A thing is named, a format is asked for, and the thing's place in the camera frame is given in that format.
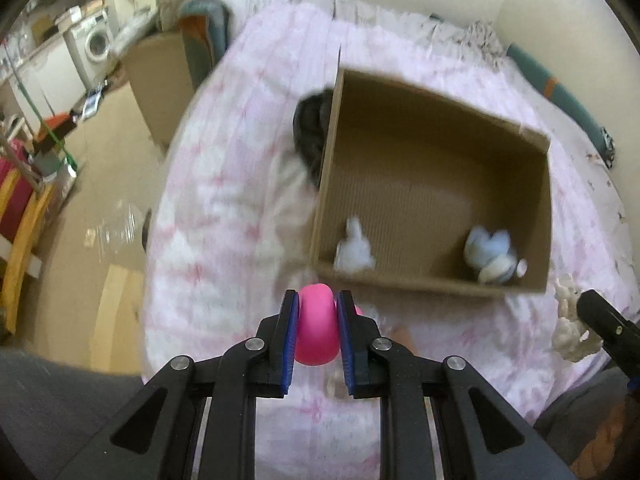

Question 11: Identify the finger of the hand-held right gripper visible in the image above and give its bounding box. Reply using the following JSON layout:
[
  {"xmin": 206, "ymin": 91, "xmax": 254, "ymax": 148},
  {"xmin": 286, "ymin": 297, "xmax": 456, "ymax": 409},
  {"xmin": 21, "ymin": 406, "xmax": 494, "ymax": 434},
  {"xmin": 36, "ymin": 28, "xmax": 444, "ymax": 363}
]
[{"xmin": 576, "ymin": 289, "xmax": 640, "ymax": 386}]

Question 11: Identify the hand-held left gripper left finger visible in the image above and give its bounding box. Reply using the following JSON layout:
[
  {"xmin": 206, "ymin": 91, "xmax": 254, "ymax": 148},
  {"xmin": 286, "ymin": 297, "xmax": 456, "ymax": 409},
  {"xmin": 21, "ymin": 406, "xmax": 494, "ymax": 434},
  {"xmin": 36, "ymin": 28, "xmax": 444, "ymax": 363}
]
[{"xmin": 55, "ymin": 289, "xmax": 301, "ymax": 480}]

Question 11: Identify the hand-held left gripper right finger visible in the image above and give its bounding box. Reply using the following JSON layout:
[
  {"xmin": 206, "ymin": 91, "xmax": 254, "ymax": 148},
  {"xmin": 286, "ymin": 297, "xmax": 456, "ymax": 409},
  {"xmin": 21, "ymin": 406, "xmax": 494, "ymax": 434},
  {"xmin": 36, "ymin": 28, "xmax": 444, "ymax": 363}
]
[{"xmin": 336, "ymin": 289, "xmax": 581, "ymax": 480}]

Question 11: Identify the pink soft toy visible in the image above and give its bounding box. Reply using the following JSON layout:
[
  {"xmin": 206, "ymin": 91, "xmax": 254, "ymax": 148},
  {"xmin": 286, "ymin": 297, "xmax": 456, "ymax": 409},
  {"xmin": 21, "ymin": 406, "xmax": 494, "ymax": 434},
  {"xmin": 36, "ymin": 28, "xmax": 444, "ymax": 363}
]
[{"xmin": 294, "ymin": 283, "xmax": 365, "ymax": 366}]

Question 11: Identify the cream white plush toy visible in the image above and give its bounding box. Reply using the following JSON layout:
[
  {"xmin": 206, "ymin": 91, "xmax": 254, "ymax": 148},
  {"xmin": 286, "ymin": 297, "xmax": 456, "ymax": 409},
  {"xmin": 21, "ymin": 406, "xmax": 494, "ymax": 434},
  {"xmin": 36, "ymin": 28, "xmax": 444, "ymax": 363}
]
[{"xmin": 551, "ymin": 274, "xmax": 605, "ymax": 362}]

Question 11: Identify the brown cardboard box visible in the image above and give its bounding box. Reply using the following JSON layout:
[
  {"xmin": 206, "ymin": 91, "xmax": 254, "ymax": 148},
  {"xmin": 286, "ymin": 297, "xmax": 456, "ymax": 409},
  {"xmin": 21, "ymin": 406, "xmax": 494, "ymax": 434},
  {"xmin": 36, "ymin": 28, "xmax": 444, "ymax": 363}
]
[{"xmin": 308, "ymin": 45, "xmax": 553, "ymax": 301}]

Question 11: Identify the white fluffy plush toy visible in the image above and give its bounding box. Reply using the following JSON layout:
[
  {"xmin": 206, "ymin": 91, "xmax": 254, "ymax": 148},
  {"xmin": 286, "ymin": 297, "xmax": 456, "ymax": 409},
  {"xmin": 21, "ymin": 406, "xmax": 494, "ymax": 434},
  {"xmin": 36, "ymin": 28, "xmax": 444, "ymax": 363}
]
[{"xmin": 334, "ymin": 216, "xmax": 377, "ymax": 273}]

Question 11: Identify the person's right leg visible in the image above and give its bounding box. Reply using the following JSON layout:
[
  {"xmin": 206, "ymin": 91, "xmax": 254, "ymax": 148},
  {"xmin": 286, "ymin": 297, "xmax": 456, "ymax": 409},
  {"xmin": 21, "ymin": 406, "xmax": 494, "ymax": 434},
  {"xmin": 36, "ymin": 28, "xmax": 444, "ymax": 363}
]
[{"xmin": 532, "ymin": 367, "xmax": 640, "ymax": 480}]

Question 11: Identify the person's leg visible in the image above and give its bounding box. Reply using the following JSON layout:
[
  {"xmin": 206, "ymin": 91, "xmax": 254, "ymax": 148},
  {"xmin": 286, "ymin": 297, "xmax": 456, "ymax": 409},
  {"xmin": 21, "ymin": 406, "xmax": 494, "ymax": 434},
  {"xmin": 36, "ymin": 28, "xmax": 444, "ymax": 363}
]
[
  {"xmin": 0, "ymin": 347, "xmax": 151, "ymax": 480},
  {"xmin": 532, "ymin": 367, "xmax": 640, "ymax": 480}
]

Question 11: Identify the blue and white plush toy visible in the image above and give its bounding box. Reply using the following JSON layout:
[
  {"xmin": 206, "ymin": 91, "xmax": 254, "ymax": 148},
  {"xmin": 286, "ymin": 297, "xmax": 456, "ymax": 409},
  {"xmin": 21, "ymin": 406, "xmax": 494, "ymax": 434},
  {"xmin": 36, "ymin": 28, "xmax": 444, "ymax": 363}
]
[{"xmin": 464, "ymin": 226, "xmax": 528, "ymax": 286}]

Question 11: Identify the pink printed blanket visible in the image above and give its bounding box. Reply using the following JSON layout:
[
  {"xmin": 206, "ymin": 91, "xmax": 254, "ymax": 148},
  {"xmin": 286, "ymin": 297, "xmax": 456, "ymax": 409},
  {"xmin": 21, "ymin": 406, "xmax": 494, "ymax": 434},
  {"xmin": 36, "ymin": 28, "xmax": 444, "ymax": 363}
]
[{"xmin": 141, "ymin": 0, "xmax": 640, "ymax": 480}]

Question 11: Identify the black plush toy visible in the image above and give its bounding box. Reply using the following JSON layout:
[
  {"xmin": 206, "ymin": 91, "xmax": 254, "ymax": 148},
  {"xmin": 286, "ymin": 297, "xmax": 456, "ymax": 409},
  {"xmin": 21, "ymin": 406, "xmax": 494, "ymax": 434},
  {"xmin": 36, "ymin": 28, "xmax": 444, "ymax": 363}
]
[{"xmin": 292, "ymin": 89, "xmax": 335, "ymax": 188}]

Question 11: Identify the teal bolster pillow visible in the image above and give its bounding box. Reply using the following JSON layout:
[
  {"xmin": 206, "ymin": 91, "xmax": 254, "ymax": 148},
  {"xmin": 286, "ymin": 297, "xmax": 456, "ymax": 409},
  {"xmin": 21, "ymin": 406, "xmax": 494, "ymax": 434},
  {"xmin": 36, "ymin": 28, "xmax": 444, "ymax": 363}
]
[{"xmin": 505, "ymin": 42, "xmax": 617, "ymax": 168}]

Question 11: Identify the person's left leg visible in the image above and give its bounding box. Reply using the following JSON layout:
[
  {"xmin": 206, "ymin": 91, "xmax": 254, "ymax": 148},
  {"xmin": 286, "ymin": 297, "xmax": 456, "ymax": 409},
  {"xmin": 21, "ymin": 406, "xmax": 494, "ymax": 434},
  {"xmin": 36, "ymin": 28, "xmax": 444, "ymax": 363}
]
[{"xmin": 0, "ymin": 347, "xmax": 151, "ymax": 480}]

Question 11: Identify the wooden bed footboard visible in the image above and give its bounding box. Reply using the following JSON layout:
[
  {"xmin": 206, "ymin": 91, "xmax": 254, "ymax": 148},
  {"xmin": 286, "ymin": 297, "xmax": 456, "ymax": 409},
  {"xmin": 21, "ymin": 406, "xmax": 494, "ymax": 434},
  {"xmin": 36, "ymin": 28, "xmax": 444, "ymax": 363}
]
[{"xmin": 122, "ymin": 30, "xmax": 201, "ymax": 153}]

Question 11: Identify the yellow wooden chair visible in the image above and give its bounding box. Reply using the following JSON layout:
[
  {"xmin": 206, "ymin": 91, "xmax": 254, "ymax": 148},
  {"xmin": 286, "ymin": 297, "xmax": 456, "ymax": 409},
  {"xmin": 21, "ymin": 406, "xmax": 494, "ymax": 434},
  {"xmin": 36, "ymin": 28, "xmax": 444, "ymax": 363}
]
[{"xmin": 0, "ymin": 157, "xmax": 56, "ymax": 336}]

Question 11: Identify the white floral pillow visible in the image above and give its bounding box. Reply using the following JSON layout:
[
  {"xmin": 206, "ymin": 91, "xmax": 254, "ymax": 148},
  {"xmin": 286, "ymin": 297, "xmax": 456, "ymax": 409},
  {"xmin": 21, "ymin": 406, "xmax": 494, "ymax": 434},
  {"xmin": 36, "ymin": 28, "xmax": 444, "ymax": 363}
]
[{"xmin": 462, "ymin": 20, "xmax": 508, "ymax": 66}]

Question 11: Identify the green pole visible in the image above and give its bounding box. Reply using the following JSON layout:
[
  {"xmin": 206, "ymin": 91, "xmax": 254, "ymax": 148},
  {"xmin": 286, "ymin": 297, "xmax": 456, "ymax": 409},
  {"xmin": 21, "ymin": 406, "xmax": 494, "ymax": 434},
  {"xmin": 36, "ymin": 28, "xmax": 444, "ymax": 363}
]
[{"xmin": 5, "ymin": 45, "xmax": 80, "ymax": 171}]

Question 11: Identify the white washing machine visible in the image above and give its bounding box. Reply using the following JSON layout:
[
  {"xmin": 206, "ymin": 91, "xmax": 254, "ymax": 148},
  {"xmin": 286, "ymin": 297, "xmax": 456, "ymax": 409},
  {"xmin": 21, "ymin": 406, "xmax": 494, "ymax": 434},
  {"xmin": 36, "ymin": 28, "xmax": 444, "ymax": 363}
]
[{"xmin": 62, "ymin": 9, "xmax": 117, "ymax": 86}]

